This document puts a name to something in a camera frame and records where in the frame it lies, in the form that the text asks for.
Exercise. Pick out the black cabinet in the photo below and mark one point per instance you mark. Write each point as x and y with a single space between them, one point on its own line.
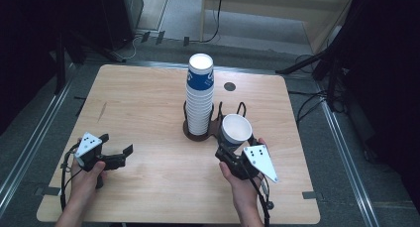
115 15

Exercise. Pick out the black metal stand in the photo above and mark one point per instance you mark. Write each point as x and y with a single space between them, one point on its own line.
331 85
60 65

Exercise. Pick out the black floor bracket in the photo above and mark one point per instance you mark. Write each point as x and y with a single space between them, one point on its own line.
146 36
186 41
160 37

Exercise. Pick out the aluminium floor rail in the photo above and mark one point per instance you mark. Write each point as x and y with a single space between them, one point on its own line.
33 139
346 161

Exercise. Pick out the stack of paper cups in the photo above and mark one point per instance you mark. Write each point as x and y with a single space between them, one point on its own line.
199 104

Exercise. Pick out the beige wooden furniture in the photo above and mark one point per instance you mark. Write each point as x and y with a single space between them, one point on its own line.
327 25

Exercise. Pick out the white blue paper cup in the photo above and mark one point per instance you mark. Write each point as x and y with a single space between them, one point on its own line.
236 128

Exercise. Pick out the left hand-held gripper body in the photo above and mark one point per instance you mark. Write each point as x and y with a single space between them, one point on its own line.
88 147

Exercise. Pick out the brown cup holder rack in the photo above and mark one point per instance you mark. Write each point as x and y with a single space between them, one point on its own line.
189 134

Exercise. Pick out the person's left hand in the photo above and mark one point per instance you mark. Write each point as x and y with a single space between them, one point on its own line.
84 184

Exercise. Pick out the black curtain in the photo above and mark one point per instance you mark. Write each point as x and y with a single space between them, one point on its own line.
386 71

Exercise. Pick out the person's right hand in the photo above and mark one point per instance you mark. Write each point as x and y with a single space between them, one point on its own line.
244 190

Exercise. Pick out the grey tape piece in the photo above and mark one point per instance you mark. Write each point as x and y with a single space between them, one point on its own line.
49 191
309 195

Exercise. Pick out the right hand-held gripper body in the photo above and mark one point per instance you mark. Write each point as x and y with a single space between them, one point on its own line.
259 161

